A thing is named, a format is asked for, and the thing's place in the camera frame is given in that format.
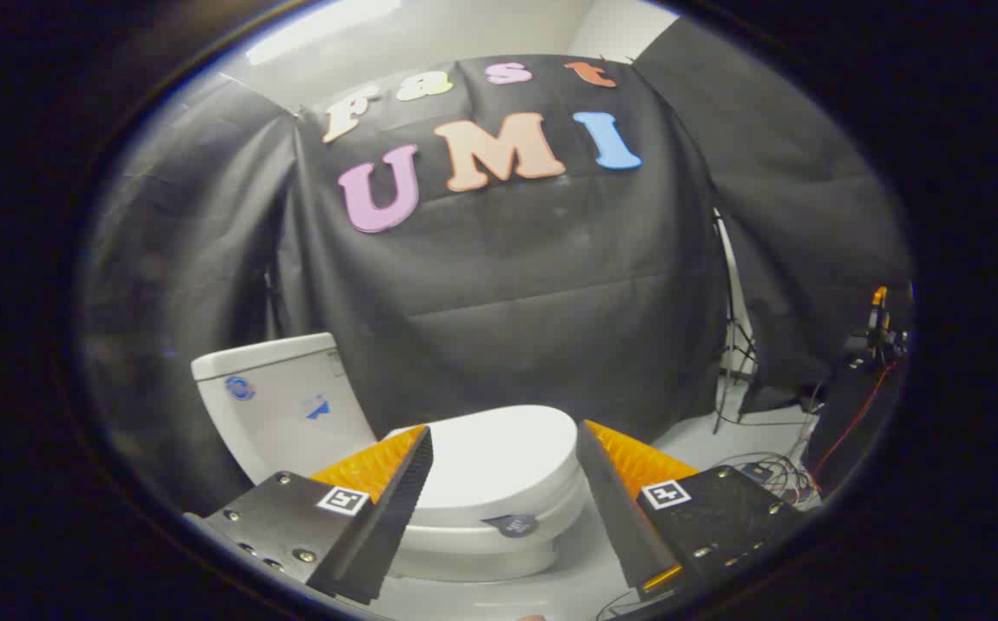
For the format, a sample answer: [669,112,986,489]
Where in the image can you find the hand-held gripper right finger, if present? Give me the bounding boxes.
[574,419,810,603]

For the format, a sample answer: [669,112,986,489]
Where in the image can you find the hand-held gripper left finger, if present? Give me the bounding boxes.
[184,424,435,606]

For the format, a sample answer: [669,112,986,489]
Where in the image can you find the white toilet lid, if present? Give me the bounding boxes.
[380,405,590,540]

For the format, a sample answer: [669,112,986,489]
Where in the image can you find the white toilet bowl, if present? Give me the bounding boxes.
[386,543,564,583]

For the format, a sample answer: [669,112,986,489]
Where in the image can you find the white toilet tank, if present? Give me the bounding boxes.
[191,333,379,486]

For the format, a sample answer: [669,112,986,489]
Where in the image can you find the black backdrop cloth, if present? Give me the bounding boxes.
[76,17,913,518]

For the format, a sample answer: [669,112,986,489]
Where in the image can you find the orange tipped tool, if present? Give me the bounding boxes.
[865,286,892,346]

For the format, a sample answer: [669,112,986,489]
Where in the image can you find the dark equipment with red wire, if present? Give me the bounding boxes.
[805,285,913,497]

